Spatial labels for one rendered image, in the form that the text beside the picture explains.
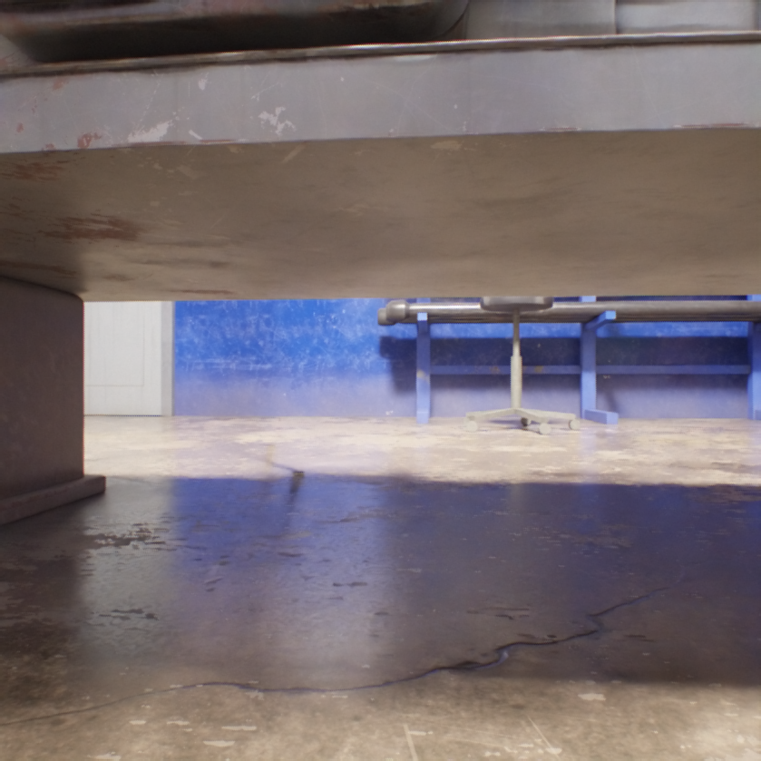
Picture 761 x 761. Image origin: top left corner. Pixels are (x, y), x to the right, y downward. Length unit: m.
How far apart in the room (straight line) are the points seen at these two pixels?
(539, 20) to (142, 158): 0.41
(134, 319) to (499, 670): 3.92
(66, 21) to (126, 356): 3.77
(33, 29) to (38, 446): 0.78
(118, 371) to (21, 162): 3.77
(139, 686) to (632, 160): 0.55
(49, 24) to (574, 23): 0.47
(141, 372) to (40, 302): 3.04
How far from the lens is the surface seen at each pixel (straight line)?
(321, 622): 0.60
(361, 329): 3.87
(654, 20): 0.73
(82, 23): 0.58
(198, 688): 0.51
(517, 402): 2.88
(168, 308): 4.17
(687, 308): 3.63
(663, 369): 3.99
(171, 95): 0.51
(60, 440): 1.26
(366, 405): 3.85
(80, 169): 0.57
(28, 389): 1.18
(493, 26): 0.69
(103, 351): 4.36
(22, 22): 0.60
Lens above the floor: 0.23
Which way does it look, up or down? level
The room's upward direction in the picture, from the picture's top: straight up
